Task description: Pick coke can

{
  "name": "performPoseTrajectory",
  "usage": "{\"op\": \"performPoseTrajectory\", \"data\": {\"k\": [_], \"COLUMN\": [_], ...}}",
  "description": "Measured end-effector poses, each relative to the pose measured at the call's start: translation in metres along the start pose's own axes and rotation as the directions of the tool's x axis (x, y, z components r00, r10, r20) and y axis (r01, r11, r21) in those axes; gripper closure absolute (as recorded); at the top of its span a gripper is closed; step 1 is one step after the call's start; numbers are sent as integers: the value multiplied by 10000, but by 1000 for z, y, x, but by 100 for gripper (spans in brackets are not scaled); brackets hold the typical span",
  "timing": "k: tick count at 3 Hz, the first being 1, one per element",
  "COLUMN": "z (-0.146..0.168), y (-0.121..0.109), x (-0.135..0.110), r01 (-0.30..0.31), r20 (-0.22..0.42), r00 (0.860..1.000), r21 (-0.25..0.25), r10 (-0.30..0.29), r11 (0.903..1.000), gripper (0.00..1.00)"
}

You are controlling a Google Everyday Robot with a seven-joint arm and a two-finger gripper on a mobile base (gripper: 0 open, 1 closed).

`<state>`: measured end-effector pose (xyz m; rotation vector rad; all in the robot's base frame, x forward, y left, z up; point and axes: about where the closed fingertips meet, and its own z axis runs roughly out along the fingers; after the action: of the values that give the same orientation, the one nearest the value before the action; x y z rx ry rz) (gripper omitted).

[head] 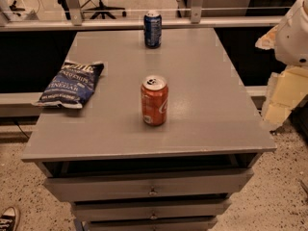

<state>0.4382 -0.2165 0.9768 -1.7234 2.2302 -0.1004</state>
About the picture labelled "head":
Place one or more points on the top grey drawer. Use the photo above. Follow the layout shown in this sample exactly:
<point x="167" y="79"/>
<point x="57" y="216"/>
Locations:
<point x="148" y="185"/>

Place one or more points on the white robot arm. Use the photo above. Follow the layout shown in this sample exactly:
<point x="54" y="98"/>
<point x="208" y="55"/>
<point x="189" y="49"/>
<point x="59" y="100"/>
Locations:
<point x="289" y="40"/>

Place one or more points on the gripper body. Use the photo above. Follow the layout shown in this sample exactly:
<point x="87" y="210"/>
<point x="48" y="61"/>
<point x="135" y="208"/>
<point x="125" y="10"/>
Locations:
<point x="293" y="42"/>

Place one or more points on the grey drawer cabinet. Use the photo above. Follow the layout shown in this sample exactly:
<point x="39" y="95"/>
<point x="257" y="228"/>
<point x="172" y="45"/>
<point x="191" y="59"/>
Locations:
<point x="169" y="134"/>

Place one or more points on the blue chip bag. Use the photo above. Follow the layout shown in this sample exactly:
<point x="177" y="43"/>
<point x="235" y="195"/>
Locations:
<point x="72" y="86"/>

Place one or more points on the middle grey drawer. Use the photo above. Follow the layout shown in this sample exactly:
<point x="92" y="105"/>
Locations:
<point x="151" y="209"/>

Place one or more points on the blue soda can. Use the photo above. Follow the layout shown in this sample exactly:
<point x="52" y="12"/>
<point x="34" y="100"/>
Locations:
<point x="152" y="27"/>

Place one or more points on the black white sneaker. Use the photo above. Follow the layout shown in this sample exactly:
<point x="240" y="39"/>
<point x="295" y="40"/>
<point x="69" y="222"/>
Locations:
<point x="9" y="220"/>

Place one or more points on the bottom grey drawer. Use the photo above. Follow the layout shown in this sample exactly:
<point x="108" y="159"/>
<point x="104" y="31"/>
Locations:
<point x="163" y="224"/>

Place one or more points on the grey drawer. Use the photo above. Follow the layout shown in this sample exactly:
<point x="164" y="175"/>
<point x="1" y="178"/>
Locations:
<point x="148" y="185"/>
<point x="151" y="209"/>
<point x="163" y="224"/>

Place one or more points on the grey metal railing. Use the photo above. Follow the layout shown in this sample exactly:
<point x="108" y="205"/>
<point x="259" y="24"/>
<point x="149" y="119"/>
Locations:
<point x="75" y="15"/>

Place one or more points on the red coke can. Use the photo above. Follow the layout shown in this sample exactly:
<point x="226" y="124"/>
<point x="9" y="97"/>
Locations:
<point x="154" y="95"/>

